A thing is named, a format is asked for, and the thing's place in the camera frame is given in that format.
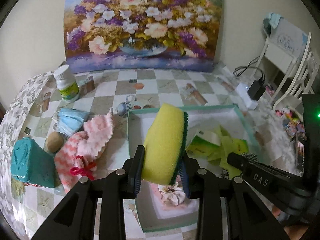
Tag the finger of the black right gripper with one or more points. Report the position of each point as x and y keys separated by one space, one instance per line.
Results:
x=267 y=180

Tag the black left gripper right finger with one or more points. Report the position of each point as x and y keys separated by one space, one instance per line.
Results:
x=229 y=204

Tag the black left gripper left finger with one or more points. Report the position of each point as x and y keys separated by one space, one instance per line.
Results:
x=74 y=216

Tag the black white scrunchie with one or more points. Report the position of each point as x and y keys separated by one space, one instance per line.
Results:
x=234 y=164

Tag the pink floral scrunchie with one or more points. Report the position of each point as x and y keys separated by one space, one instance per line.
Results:
x=172 y=195

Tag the pink white fluffy cloth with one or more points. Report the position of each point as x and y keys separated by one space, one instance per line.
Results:
x=78 y=156

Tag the yellow-green cloth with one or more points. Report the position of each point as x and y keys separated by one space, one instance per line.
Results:
x=227 y=146

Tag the green tissue pack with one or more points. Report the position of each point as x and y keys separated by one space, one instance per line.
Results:
x=241 y=146
x=203 y=144

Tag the beige wooden egg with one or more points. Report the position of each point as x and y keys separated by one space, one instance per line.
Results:
x=54 y=142

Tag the yellow green sponge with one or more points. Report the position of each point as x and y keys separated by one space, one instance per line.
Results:
x=165 y=145

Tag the teal plastic toy box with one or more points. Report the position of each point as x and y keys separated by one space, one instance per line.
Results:
x=31 y=164

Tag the teal rimmed white tray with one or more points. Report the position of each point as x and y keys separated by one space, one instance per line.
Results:
x=152 y=214

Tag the blue face mask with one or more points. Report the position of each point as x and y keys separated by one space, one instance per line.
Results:
x=68 y=121

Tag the black power adapter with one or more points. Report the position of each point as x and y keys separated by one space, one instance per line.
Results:
x=256 y=90

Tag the white pill bottle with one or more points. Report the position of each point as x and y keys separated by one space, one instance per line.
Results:
x=66 y=83

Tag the white chair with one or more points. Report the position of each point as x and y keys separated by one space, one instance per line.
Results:
x=290 y=50

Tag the flower painting canvas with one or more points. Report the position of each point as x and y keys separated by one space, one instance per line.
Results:
x=125 y=34

